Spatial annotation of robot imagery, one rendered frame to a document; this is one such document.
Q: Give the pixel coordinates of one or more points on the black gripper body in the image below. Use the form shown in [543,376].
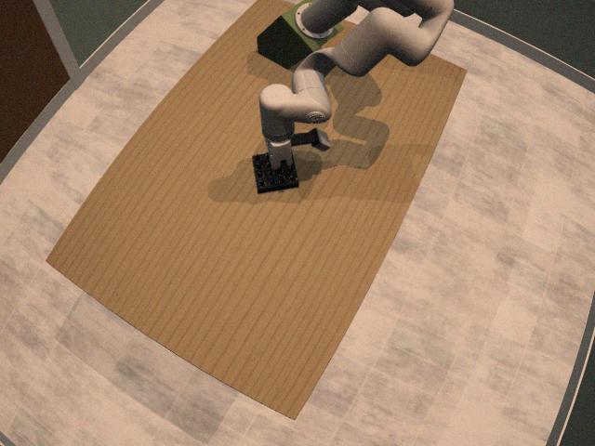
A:
[279,151]

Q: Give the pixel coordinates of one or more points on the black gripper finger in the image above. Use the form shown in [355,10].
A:
[283,166]

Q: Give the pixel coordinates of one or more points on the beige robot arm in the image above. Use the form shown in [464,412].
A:
[382,32]

